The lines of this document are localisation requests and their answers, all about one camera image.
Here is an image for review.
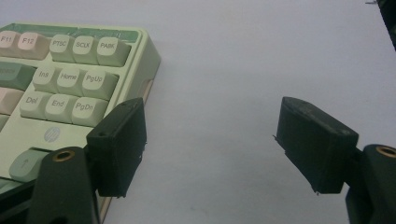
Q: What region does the green and pink keyboard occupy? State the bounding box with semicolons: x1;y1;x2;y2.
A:
0;21;163;224

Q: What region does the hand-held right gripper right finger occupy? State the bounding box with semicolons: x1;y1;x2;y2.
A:
274;96;360;195

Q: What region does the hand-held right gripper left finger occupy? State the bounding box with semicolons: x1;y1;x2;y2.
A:
86;97;148;199

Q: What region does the black curtain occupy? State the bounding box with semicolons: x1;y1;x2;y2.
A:
365;0;396;51

